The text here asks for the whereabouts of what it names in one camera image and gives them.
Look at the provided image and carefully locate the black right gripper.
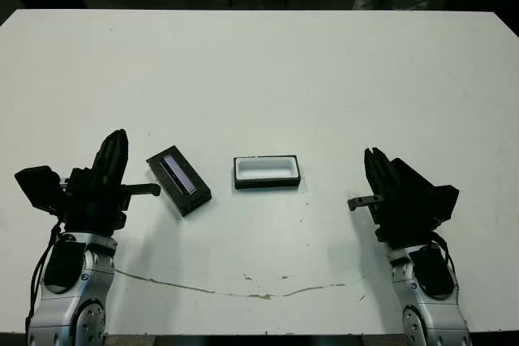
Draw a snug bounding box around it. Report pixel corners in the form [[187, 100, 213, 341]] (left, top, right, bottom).
[[347, 146, 442, 250]]

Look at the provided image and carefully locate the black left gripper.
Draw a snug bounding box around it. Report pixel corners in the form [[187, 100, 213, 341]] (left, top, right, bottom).
[[59, 129, 161, 238]]

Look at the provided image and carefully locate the black box lid with stripe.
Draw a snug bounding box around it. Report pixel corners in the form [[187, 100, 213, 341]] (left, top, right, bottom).
[[145, 144, 213, 218]]

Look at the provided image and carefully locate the black box base white insert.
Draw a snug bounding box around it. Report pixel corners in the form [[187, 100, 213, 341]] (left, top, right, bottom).
[[233, 153, 302, 190]]

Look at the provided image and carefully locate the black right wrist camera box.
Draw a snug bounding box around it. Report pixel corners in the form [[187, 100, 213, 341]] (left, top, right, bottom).
[[424, 184, 461, 224]]

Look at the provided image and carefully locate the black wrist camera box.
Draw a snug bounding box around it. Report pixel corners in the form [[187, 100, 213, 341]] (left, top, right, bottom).
[[424, 184, 461, 224], [14, 165, 69, 214]]

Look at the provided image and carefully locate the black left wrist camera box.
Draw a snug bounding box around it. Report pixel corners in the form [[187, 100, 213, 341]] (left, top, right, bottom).
[[14, 165, 69, 214]]

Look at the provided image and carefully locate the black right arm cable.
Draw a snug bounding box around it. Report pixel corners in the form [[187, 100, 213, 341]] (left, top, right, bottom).
[[431, 232, 459, 282]]

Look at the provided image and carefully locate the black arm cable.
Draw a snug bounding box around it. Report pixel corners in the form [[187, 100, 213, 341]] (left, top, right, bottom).
[[431, 232, 459, 282], [24, 216, 68, 325]]

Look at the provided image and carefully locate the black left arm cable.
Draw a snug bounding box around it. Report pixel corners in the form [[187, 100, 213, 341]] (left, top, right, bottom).
[[24, 216, 68, 325]]

